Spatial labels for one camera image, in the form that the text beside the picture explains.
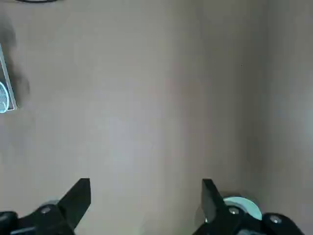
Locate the white wire mesh cup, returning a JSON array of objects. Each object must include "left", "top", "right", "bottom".
[{"left": 0, "top": 82, "right": 13, "bottom": 114}]

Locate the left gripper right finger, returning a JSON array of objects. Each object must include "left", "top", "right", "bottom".
[{"left": 193, "top": 179, "right": 305, "bottom": 235}]

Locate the pale green plate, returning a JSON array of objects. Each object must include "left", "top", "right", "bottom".
[{"left": 222, "top": 196, "right": 263, "bottom": 221}]

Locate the black cable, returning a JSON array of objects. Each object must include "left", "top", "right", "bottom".
[{"left": 14, "top": 0, "right": 59, "bottom": 4}]

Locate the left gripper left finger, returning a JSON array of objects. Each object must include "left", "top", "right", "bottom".
[{"left": 0, "top": 178, "right": 91, "bottom": 235}]

